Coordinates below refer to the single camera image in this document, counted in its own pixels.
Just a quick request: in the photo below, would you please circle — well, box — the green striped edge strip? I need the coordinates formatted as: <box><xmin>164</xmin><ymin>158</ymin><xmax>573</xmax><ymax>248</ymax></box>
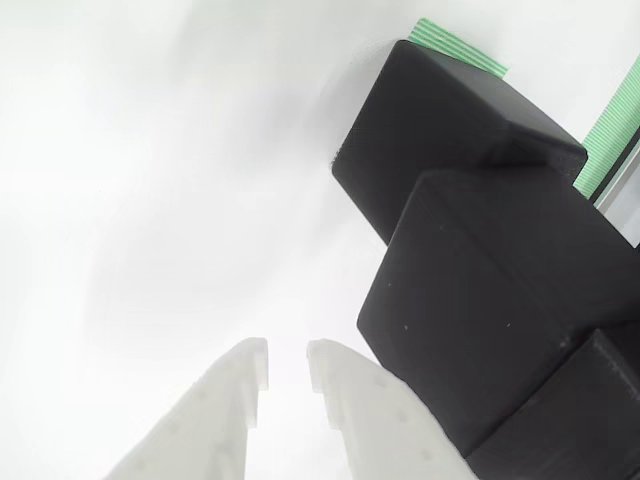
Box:
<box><xmin>573</xmin><ymin>53</ymin><xmax>640</xmax><ymax>200</ymax></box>

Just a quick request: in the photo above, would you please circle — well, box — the silver screen frame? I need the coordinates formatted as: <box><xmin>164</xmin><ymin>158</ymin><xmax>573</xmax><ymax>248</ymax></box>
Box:
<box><xmin>593</xmin><ymin>137</ymin><xmax>640</xmax><ymax>250</ymax></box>

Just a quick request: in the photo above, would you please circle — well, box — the black cube with patterned face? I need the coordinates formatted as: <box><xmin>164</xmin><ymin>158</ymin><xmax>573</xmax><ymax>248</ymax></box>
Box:
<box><xmin>464</xmin><ymin>327</ymin><xmax>640</xmax><ymax>480</ymax></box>

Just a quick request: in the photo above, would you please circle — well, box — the green striped square marker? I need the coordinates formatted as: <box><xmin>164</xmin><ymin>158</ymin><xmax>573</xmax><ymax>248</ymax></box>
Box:
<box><xmin>408</xmin><ymin>18</ymin><xmax>510</xmax><ymax>80</ymax></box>

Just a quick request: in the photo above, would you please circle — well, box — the black printed cube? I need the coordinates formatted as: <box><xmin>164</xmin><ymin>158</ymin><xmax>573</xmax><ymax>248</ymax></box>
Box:
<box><xmin>330</xmin><ymin>38</ymin><xmax>589</xmax><ymax>246</ymax></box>
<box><xmin>355</xmin><ymin>168</ymin><xmax>640</xmax><ymax>459</ymax></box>

